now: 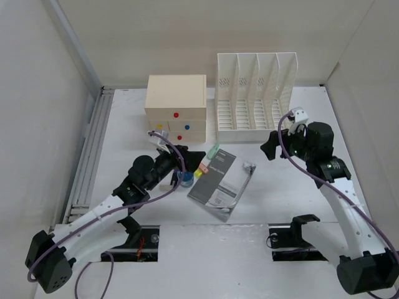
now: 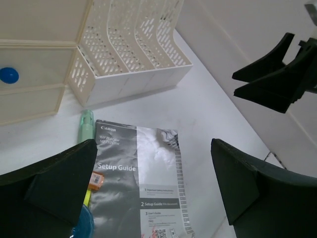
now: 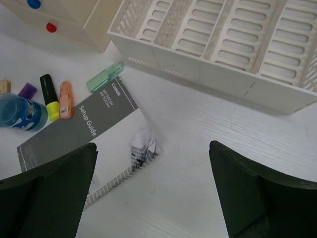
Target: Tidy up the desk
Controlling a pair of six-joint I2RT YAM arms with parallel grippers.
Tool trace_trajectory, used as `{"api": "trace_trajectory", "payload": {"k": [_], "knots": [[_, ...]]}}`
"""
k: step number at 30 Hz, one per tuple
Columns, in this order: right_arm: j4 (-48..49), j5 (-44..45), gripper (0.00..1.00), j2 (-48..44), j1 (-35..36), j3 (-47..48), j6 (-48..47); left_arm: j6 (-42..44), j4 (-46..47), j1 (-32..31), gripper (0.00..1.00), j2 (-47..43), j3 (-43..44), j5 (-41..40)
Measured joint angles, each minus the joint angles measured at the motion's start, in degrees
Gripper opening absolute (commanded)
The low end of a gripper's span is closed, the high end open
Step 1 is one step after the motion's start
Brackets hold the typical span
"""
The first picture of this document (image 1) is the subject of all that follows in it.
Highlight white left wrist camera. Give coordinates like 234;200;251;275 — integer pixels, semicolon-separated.
147;130;170;153

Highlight beige wooden drawer cabinet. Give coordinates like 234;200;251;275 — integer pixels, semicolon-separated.
145;75;207;144

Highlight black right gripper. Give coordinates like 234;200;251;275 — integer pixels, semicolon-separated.
259;121;314;163

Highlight black yellow highlighter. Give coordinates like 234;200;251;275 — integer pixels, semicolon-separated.
194;169;203;178

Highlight purple highlighter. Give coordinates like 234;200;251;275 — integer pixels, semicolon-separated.
170;170;178;187

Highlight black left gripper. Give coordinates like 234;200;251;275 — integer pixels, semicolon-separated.
145;144;204;191

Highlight grey setup guide booklet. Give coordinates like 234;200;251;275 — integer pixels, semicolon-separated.
188;149;256;223

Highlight grey eraser block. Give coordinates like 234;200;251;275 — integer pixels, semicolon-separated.
159;184;173;191

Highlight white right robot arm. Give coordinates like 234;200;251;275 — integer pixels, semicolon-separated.
261;122;398;295

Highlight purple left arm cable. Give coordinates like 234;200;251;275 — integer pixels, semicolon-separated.
27;130;188;299

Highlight orange highlighter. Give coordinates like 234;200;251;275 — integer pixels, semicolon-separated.
199;163;209;174

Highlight blue gel jar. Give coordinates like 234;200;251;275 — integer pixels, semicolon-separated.
176;171;194;188

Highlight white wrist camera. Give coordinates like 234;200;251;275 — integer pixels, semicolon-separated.
287;107;309;135
147;130;170;153

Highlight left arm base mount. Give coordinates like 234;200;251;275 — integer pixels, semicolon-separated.
108;225;160;262

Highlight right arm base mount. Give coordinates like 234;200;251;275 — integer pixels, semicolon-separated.
266;224;327;262

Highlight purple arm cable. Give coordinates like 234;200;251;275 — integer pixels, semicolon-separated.
27;130;188;299
277;112;399;299

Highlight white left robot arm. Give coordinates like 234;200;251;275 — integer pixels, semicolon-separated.
25;145;206;294

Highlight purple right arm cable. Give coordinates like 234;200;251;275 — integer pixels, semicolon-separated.
277;112;399;299

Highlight green highlighter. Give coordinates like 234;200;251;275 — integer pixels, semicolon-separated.
206;144;219;159

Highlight white plastic file organizer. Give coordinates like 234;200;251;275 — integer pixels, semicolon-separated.
214;52;298;143

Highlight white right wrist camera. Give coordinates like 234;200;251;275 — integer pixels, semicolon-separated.
287;107;309;135

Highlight aluminium frame rail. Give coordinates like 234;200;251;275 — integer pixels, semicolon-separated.
60;87;115;224

